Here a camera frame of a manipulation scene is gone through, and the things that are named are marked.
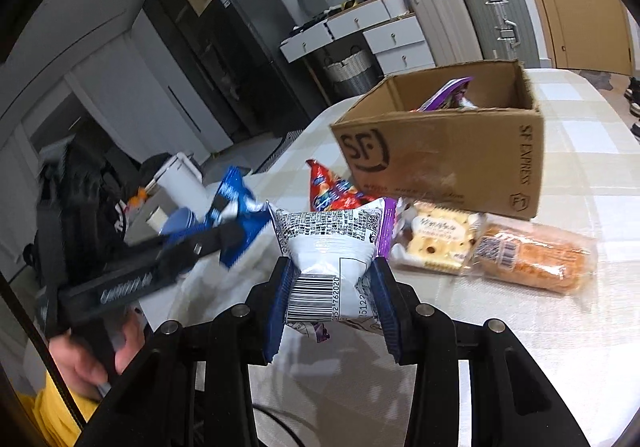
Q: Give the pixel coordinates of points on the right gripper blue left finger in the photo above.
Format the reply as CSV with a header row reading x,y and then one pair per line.
x,y
268,303

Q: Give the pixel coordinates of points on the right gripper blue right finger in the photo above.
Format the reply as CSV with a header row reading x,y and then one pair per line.
x,y
395,303

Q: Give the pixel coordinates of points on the cream biscuit pack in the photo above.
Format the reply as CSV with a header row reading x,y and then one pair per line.
x,y
433,237

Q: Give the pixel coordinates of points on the white purple snack packet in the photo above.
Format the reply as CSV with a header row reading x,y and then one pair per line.
x,y
332,251

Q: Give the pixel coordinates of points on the blue cookie packet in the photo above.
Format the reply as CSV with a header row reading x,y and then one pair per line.
x,y
234,202

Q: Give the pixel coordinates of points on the red triangular chips bag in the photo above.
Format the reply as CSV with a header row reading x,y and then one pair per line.
x,y
330,192

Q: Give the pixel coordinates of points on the person's left hand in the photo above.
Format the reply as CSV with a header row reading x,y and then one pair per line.
x,y
81,371

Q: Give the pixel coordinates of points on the checked tablecloth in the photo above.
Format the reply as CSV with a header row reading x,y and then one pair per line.
x,y
349,392

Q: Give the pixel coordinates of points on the white kettle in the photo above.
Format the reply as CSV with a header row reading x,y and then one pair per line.
x,y
183,182

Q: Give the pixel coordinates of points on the orange bread roll packet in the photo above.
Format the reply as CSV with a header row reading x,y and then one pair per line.
x,y
536,256

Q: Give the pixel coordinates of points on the brown SF cardboard box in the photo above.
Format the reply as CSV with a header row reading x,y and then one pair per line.
x,y
487,159

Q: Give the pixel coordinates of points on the purple snack packet in box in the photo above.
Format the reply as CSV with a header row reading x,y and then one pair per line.
x,y
451,95

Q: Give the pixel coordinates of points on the striped laundry basket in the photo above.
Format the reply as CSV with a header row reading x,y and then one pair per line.
x,y
354,75

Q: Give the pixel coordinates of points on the black refrigerator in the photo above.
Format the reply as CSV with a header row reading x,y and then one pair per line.
x,y
230,53

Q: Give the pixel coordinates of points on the white drawer cabinet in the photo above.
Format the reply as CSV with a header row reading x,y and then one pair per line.
x,y
386,28

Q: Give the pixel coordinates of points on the beige suitcase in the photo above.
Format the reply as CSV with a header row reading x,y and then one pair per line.
x,y
448,29

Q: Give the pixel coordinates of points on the silver grey suitcase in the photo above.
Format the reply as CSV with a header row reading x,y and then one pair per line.
x,y
505,30

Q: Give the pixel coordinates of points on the brown wooden door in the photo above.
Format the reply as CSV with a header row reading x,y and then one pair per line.
x,y
591,35

